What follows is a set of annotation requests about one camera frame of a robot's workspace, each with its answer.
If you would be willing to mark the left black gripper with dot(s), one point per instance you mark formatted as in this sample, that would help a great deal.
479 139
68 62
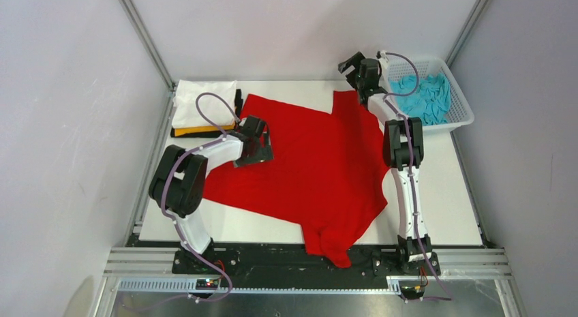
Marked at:
264 154

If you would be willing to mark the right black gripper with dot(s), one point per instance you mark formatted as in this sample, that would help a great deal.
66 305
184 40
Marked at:
355 60

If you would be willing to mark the red t shirt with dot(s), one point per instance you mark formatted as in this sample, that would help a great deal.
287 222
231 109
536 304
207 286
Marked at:
326 173

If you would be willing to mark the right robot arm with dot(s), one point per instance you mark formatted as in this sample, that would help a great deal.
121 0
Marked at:
403 147

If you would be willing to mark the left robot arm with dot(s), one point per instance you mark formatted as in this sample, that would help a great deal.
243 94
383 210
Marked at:
179 180

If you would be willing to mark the yellow folded t shirt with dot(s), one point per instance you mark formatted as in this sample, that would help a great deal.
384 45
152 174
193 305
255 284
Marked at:
195 132

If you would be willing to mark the white folded t shirt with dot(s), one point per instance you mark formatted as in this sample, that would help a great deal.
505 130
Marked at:
203 103

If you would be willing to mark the blue t shirt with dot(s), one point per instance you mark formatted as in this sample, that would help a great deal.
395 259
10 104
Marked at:
430 102

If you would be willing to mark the white plastic basket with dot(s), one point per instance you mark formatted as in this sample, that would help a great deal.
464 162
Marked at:
401 78

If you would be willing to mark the left controller board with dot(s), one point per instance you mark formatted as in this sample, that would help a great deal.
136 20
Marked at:
207 284

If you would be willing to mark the controller board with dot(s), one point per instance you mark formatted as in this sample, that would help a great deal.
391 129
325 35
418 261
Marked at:
412 293
207 284

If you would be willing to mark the right controller board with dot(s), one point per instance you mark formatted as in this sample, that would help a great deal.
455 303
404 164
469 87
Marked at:
412 293

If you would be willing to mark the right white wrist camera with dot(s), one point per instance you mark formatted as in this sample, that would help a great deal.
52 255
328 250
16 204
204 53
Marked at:
382 56

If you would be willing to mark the right corner aluminium post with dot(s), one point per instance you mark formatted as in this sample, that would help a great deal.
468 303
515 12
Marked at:
475 15

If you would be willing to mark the corner aluminium post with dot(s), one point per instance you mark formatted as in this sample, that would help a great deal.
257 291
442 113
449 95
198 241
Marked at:
475 15
147 41

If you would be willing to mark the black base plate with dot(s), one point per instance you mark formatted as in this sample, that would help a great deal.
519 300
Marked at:
268 266

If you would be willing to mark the aluminium frame rail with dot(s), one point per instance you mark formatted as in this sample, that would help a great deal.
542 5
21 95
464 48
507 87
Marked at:
474 281

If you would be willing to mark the left corner aluminium post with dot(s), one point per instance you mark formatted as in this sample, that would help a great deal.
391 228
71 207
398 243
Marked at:
147 41

